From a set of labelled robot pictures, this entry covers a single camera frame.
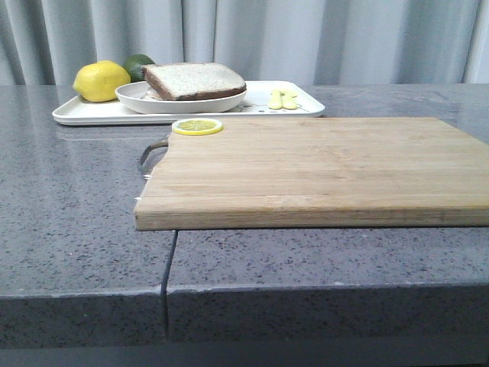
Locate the white bread slice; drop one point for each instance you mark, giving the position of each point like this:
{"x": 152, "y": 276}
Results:
{"x": 193, "y": 81}
{"x": 151, "y": 94}

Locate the white round plate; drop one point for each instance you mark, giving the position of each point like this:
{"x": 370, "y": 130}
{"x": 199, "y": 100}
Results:
{"x": 130, "y": 96}

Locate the white bear tray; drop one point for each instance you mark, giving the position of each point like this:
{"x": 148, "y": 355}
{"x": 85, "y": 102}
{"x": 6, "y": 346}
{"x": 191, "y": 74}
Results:
{"x": 79, "y": 112}

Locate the yellow lemon slice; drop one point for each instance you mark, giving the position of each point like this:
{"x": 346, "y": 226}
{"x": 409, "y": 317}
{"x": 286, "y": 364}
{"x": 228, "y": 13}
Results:
{"x": 197, "y": 126}

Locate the wooden cutting board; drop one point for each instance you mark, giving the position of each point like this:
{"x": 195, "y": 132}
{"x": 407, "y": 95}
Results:
{"x": 319, "y": 172}

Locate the green lime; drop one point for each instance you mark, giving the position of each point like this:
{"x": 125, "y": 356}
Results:
{"x": 133, "y": 65}

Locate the front yellow lemon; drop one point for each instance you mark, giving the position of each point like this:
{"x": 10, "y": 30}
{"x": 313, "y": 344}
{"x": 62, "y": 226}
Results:
{"x": 98, "y": 81}

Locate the grey curtain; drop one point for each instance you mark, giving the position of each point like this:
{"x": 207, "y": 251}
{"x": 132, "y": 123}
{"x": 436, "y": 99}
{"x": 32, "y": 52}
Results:
{"x": 306, "y": 42}

